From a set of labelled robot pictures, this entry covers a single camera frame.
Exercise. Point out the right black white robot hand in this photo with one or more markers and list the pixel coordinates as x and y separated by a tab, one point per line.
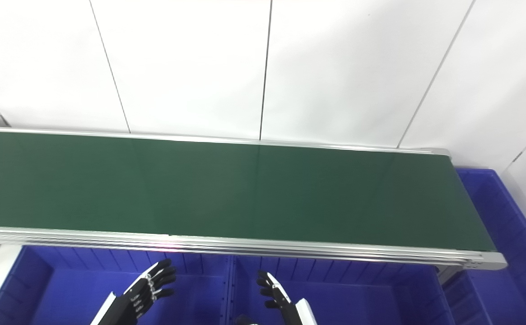
285	303

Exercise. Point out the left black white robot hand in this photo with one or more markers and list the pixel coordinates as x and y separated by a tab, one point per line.
147	289

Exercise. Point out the blue plastic bin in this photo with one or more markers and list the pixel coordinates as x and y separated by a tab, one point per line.
73	293
357	298
515	280

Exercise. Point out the green conveyor belt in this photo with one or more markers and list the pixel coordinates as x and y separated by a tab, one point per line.
244	189

